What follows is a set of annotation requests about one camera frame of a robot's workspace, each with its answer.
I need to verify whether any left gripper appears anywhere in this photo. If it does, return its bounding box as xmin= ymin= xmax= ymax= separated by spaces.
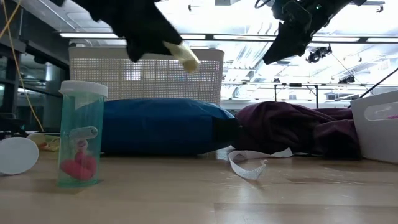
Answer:
xmin=73 ymin=0 xmax=183 ymax=63

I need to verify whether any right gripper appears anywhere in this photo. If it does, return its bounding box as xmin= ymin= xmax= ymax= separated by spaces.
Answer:
xmin=262 ymin=0 xmax=352 ymax=65

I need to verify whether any amber yellow pill bottle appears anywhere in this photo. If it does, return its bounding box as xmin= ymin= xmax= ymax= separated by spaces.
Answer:
xmin=162 ymin=40 xmax=201 ymax=74

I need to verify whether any purple garment with white strap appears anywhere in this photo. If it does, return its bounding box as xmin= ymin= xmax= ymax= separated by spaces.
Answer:
xmin=228 ymin=101 xmax=363 ymax=181

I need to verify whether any teal pill bottle white cap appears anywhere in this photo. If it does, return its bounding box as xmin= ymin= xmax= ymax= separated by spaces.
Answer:
xmin=57 ymin=80 xmax=109 ymax=189

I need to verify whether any clear bag with candies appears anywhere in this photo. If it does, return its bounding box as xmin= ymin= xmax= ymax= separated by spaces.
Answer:
xmin=26 ymin=133 xmax=62 ymax=152

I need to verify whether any black ceiling spotlight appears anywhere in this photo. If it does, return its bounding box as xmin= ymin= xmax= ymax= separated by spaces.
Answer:
xmin=305 ymin=45 xmax=333 ymax=64
xmin=338 ymin=75 xmax=356 ymax=85

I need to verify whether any white perforated plastic basket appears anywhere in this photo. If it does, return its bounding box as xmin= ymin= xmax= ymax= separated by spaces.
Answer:
xmin=68 ymin=46 xmax=225 ymax=106

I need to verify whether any long ceiling light bar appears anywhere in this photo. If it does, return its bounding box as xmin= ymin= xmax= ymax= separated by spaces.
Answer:
xmin=58 ymin=32 xmax=398 ymax=44

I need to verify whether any blue first aid pouch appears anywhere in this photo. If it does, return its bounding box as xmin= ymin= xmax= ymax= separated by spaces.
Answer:
xmin=99 ymin=98 xmax=242 ymax=156

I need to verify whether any small white plastic bin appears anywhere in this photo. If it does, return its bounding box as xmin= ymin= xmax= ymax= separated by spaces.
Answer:
xmin=350 ymin=90 xmax=398 ymax=165

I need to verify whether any silver ceiling air duct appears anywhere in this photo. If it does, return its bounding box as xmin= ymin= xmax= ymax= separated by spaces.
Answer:
xmin=248 ymin=0 xmax=383 ymax=74

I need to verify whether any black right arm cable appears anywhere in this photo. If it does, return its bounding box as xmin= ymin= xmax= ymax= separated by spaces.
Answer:
xmin=347 ymin=67 xmax=398 ymax=109

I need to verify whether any yellow extension cable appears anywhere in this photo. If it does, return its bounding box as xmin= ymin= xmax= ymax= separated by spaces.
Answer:
xmin=0 ymin=0 xmax=45 ymax=131

